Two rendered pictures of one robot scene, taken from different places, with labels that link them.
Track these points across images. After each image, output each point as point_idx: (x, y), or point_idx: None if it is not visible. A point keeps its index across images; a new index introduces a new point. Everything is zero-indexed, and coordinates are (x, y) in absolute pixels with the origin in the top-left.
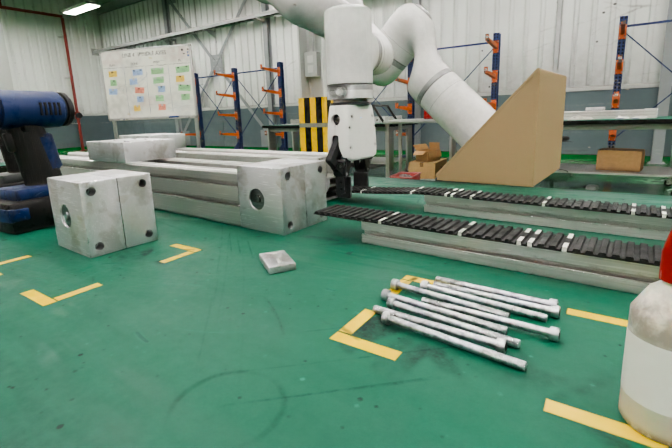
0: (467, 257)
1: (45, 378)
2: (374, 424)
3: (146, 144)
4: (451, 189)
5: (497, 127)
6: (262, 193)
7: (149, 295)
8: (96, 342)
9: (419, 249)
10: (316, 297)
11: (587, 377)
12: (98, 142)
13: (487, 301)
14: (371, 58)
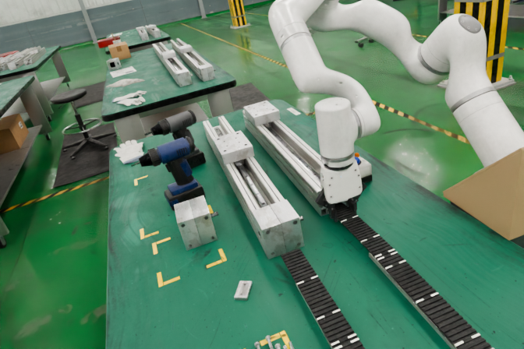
0: (322, 331)
1: (143, 335)
2: None
3: (235, 153)
4: (390, 248)
5: (486, 180)
6: (260, 233)
7: (189, 296)
8: (161, 322)
9: (310, 310)
10: (236, 329)
11: None
12: (215, 144)
13: None
14: (347, 139)
